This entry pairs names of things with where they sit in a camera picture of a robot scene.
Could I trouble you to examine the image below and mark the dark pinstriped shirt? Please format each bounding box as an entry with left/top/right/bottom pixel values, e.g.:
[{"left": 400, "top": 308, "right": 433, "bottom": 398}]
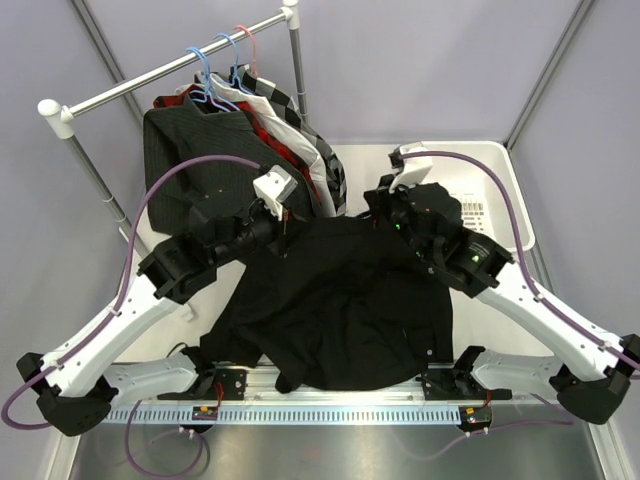
[{"left": 143, "top": 99, "right": 322, "bottom": 235}]

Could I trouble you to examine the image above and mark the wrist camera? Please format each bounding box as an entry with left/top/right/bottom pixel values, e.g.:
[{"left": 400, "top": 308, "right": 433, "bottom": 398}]
[
  {"left": 389, "top": 142, "right": 433, "bottom": 193},
  {"left": 253, "top": 165, "right": 298, "bottom": 221}
]

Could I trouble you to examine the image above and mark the white shirt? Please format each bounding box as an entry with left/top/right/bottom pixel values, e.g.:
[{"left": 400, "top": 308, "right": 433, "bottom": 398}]
[{"left": 194, "top": 69, "right": 336, "bottom": 219}]

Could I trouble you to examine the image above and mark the perforated cable duct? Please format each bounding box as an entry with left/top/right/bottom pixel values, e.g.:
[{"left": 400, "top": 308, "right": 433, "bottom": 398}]
[{"left": 104, "top": 404, "right": 462, "bottom": 426}]

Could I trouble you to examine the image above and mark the blue hanger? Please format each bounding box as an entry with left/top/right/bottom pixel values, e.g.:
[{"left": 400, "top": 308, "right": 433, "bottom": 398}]
[
  {"left": 186, "top": 46, "right": 239, "bottom": 113},
  {"left": 213, "top": 33, "right": 255, "bottom": 96}
]

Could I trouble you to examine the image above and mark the white plastic basket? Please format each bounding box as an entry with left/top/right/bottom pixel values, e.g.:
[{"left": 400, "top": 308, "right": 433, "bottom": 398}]
[{"left": 419, "top": 141, "right": 535, "bottom": 253}]

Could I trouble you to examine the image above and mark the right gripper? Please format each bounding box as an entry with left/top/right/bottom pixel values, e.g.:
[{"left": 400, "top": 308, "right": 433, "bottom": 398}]
[{"left": 366, "top": 173, "right": 435, "bottom": 264}]

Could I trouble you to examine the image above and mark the red black plaid shirt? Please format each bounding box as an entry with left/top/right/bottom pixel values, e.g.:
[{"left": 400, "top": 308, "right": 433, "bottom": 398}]
[{"left": 153, "top": 84, "right": 322, "bottom": 202}]

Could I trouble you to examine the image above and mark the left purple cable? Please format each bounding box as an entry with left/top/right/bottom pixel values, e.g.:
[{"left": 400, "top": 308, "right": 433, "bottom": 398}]
[{"left": 2, "top": 153, "right": 261, "bottom": 431}]

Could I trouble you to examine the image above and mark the metal clothes rack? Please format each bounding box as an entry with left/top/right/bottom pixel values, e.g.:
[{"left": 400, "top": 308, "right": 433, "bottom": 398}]
[{"left": 37, "top": 1, "right": 308, "bottom": 239}]

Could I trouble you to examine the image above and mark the grey black checked shirt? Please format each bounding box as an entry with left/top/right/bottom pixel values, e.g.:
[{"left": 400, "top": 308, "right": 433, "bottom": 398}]
[{"left": 239, "top": 65, "right": 347, "bottom": 216}]

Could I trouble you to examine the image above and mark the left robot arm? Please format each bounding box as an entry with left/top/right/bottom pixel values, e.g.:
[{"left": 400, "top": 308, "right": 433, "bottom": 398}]
[{"left": 17, "top": 199, "right": 307, "bottom": 437}]

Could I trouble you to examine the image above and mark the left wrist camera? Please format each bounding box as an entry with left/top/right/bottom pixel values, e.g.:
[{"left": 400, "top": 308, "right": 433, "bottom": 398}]
[{"left": 253, "top": 165, "right": 298, "bottom": 221}]

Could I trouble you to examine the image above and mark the purple cable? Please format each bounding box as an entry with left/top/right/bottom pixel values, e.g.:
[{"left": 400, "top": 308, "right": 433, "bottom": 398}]
[
  {"left": 399, "top": 151, "right": 640, "bottom": 374},
  {"left": 2, "top": 153, "right": 261, "bottom": 431}
]

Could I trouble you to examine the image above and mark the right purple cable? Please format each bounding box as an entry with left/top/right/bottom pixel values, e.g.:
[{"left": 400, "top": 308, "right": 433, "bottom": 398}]
[{"left": 399, "top": 151, "right": 640, "bottom": 374}]

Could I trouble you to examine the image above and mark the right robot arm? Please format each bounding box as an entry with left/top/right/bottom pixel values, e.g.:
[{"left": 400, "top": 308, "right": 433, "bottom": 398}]
[{"left": 364, "top": 175, "right": 639, "bottom": 425}]

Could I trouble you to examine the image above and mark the plain black shirt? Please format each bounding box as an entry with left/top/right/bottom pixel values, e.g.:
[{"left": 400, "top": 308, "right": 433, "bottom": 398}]
[{"left": 199, "top": 217, "right": 453, "bottom": 394}]

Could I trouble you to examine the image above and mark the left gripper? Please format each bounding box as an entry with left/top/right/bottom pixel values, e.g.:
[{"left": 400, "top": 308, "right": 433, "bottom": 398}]
[{"left": 211, "top": 195, "right": 310, "bottom": 268}]

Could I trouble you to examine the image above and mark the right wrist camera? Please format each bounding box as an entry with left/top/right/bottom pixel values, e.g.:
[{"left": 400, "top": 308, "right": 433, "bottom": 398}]
[{"left": 389, "top": 142, "right": 433, "bottom": 193}]

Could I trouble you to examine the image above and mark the aluminium rail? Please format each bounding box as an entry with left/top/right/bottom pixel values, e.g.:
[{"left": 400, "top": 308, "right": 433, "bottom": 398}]
[{"left": 105, "top": 359, "right": 488, "bottom": 409}]

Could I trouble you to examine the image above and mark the pink hanger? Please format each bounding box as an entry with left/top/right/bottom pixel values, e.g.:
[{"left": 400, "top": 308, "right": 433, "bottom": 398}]
[{"left": 233, "top": 23, "right": 261, "bottom": 76}]

